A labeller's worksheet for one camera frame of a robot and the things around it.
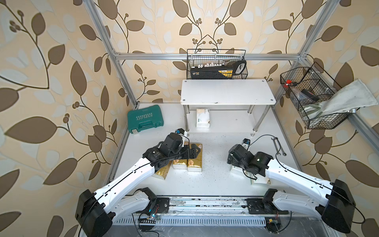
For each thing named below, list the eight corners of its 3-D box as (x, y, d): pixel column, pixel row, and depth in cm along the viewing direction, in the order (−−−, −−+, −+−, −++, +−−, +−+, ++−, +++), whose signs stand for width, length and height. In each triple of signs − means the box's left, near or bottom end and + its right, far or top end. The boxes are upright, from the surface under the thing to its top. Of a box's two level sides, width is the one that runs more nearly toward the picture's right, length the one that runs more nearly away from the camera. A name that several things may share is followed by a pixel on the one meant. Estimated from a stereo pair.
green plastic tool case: (130, 134, 104) (127, 130, 100) (129, 114, 116) (127, 109, 112) (164, 125, 108) (163, 121, 105) (160, 107, 121) (159, 102, 117)
